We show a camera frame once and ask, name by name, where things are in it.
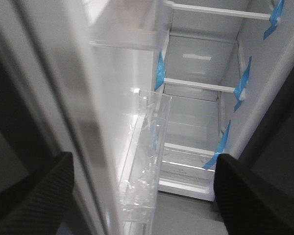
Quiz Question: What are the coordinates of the open fridge door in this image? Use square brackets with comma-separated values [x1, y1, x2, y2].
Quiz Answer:
[0, 0, 170, 235]

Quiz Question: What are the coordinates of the clear door bin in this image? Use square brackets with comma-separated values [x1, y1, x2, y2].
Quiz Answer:
[89, 30, 169, 51]
[118, 90, 172, 223]

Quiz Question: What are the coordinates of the clear upper door bin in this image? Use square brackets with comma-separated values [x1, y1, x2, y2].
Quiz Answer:
[89, 30, 169, 51]

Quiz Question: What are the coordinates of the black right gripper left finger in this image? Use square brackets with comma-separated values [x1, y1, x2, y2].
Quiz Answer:
[0, 152, 74, 235]

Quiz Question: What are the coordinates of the lower glass fridge shelf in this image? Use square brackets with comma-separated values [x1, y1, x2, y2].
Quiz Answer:
[165, 95, 231, 170]

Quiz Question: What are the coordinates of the middle glass fridge shelf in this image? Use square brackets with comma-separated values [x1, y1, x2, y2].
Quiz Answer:
[154, 33, 252, 113]

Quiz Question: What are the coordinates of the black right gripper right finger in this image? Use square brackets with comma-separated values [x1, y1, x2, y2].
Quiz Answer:
[214, 154, 294, 235]

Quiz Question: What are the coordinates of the glass fridge shelf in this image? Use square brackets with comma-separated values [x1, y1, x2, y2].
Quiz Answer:
[154, 33, 252, 113]
[165, 0, 285, 40]
[165, 95, 231, 170]

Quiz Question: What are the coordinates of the upper glass fridge shelf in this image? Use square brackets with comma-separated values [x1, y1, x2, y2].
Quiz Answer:
[165, 0, 285, 40]

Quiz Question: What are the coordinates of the clear fridge crisper drawer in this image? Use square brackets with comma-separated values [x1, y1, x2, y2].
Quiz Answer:
[160, 148, 215, 187]

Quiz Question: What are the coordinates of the clear middle door bin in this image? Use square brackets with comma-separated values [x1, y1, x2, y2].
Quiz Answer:
[118, 90, 172, 223]

